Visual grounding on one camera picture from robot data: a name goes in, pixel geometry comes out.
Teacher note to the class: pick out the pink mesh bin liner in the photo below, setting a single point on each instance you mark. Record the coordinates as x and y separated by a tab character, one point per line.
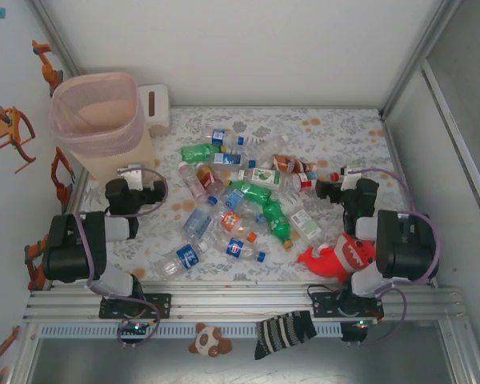
96	104

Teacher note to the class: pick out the brown coffee label bottle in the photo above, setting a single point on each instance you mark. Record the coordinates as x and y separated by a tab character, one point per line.
288	164

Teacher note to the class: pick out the light blue label bottle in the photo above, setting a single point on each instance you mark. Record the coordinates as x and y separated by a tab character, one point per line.
234	198

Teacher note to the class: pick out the brown white panda plush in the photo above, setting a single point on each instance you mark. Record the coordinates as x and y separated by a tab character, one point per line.
208	340

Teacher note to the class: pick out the blue white label bottle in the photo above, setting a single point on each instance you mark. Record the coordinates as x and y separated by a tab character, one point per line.
228	159

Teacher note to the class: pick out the grey floral table cloth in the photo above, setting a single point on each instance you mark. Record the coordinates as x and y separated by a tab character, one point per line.
336	118

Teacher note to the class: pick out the small green circuit board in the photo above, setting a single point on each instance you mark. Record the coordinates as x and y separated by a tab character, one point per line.
362	323
136	327

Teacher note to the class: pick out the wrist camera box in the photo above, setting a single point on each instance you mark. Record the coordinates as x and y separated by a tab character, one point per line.
131	177
350	180

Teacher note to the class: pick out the green bottle orange cap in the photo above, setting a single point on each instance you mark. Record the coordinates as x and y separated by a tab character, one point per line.
278	224

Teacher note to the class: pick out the black striped sock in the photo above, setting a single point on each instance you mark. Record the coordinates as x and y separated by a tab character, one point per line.
284	332

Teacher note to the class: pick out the red shark plush toy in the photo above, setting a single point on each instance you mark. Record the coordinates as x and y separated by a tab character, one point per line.
328	260

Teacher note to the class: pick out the white tissue box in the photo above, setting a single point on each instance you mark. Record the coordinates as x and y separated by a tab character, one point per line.
154	104

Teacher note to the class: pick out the brown bottle red label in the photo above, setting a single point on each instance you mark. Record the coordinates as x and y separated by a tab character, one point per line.
208	178

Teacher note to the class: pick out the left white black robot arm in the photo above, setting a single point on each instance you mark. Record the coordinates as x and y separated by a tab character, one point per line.
72	248

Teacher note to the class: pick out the cream ribbed waste bin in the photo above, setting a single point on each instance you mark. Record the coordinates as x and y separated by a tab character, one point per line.
124	160

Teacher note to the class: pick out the cola logo label bottle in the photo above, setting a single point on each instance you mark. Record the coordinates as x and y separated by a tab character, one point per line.
234	248

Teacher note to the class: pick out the orange claw machine wall sticker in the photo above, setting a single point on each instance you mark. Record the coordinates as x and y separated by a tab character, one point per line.
12	128

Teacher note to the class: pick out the clear unlabelled bottle white cap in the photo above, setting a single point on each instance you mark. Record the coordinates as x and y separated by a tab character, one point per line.
270	146

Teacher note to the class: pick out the aluminium mounting rail beam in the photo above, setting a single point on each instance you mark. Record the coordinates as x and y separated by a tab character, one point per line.
244	298

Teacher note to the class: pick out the pale blue water bottle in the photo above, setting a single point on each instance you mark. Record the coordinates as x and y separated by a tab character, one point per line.
196	222

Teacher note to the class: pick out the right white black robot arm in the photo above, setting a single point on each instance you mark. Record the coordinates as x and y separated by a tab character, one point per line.
404	248

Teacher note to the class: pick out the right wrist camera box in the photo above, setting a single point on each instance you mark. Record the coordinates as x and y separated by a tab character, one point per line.
350	180

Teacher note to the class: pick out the red white label bottle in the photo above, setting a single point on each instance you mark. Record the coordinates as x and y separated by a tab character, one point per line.
308	183

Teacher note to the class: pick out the lime picture label bottle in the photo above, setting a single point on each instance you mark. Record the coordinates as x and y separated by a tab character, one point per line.
264	177

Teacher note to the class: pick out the clear bottle green white label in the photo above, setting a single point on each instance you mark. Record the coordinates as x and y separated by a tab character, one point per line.
304	222

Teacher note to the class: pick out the orange label bottle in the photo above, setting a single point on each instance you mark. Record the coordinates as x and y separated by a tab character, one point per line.
231	221

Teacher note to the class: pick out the aluminium frame post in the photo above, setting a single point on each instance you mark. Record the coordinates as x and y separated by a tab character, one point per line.
430	40
62	46

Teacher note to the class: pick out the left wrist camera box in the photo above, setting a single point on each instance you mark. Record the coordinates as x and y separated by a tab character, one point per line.
131	177

